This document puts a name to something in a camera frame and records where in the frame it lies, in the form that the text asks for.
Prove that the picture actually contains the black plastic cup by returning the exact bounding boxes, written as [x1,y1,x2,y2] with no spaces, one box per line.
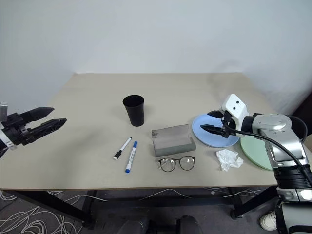
[122,95,145,127]

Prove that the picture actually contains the light blue plate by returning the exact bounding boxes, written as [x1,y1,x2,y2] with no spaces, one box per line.
[192,113,240,148]

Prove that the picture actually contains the white cable under table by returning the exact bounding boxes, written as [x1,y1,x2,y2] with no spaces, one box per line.
[138,186,271,202]

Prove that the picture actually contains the blue capped whiteboard marker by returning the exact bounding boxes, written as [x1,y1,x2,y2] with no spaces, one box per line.
[125,140,138,174]

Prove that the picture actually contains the black metal table frame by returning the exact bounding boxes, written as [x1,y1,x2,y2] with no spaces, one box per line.
[0,187,278,230]

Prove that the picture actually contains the light green plate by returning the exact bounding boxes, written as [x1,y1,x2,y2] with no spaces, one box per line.
[240,135,275,171]

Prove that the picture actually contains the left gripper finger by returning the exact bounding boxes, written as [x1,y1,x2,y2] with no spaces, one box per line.
[20,106,55,123]
[25,117,67,141]

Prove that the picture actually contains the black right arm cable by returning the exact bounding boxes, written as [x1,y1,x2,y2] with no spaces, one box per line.
[225,116,312,188]

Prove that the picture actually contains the white tissue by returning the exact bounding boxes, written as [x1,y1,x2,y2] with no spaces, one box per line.
[215,149,244,172]

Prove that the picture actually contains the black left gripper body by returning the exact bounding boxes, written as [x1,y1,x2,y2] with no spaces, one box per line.
[0,112,34,147]

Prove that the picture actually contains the dark rounded shape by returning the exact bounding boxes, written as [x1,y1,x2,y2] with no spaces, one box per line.
[176,214,205,234]
[119,215,156,234]

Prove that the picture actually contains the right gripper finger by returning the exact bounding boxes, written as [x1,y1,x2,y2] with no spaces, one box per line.
[200,124,225,137]
[207,110,224,119]

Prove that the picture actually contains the white sneaker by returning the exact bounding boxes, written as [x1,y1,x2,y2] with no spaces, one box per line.
[259,211,277,231]

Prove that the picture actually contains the black capped whiteboard marker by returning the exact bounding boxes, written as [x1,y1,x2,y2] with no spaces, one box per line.
[113,136,133,161]

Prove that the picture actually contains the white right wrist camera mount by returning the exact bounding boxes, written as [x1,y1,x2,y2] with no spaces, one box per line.
[220,94,249,127]

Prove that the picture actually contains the black rimmed eyeglasses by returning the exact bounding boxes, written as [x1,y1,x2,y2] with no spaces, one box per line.
[156,156,196,173]

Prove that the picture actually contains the grey glasses case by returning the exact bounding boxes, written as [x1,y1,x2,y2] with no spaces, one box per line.
[151,124,197,158]

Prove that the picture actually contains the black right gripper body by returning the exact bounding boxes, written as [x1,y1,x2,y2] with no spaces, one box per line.
[220,110,236,139]

